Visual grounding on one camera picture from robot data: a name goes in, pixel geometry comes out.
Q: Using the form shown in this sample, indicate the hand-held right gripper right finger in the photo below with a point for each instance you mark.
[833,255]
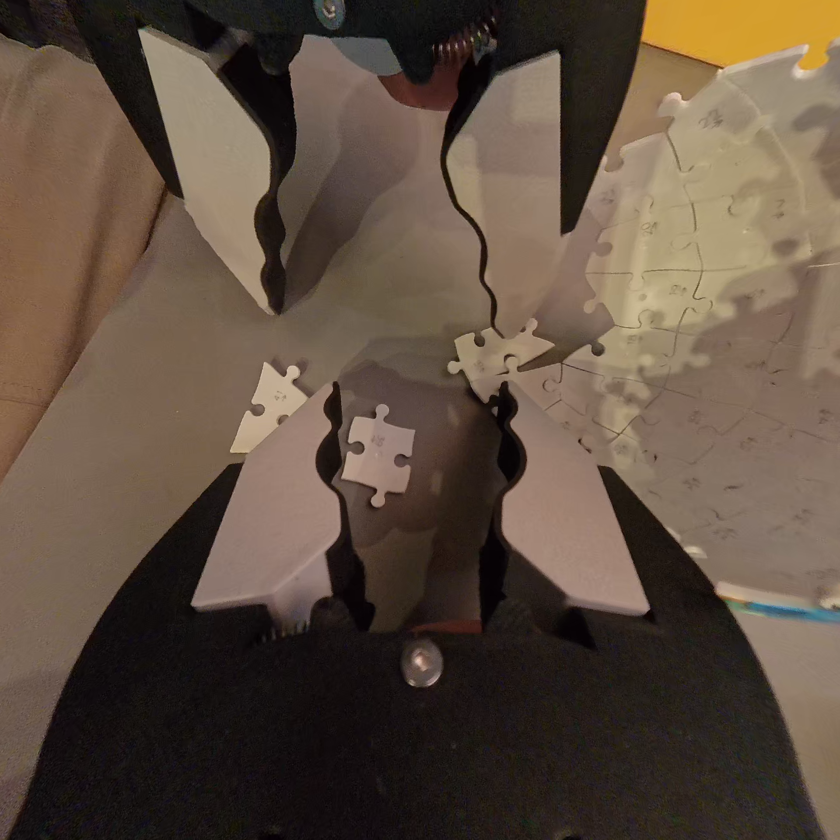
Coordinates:
[564,525]

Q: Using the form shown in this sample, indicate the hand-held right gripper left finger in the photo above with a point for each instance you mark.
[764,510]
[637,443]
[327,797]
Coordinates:
[275,525]

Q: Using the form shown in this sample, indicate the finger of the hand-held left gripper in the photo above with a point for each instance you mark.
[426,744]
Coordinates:
[518,164]
[210,164]

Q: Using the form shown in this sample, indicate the partly built puzzle ball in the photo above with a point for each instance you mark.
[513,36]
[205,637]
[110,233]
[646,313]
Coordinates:
[722,328]

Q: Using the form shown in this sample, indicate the person's beige trousers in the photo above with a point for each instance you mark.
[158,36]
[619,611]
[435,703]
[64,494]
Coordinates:
[65,229]

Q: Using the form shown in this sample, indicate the yellow plastic bin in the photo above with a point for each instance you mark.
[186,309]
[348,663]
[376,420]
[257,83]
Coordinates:
[735,26]

